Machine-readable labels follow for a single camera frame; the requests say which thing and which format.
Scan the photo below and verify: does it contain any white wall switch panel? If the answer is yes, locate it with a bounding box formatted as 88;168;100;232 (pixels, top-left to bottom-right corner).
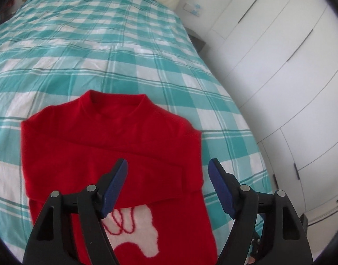
183;2;201;17

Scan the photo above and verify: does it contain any red knit sweater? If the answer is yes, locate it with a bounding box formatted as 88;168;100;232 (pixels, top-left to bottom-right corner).
21;90;217;264

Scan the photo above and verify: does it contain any dark wooden nightstand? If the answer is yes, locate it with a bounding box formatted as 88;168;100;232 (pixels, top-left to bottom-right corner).
185;27;206;53

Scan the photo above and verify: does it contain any white built-in wardrobe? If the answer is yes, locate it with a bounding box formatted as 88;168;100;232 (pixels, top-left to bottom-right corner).
205;0;338;225

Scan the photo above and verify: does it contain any teal white plaid bedspread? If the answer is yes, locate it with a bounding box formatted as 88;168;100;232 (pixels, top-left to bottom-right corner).
0;0;271;258

